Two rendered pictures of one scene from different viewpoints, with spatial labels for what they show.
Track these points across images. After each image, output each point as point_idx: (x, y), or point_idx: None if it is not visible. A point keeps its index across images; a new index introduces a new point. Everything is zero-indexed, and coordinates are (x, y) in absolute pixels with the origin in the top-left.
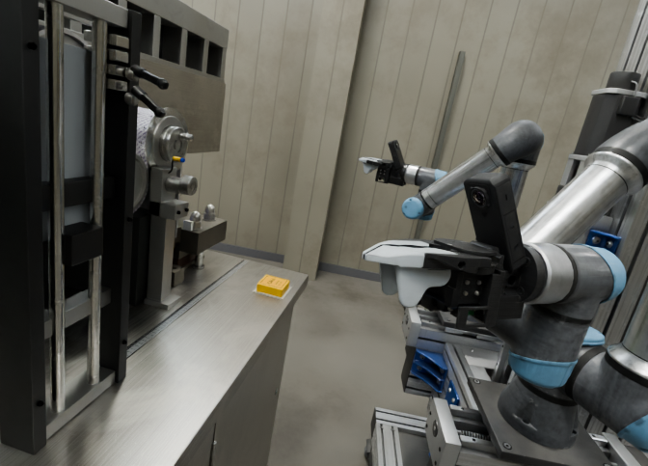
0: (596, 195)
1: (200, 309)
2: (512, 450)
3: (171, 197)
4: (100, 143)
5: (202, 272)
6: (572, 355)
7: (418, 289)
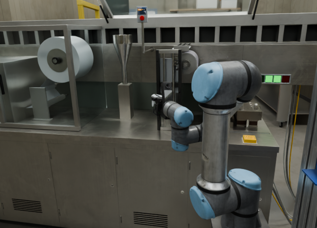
0: None
1: None
2: None
3: None
4: (172, 75)
5: (244, 128)
6: (171, 137)
7: (153, 103)
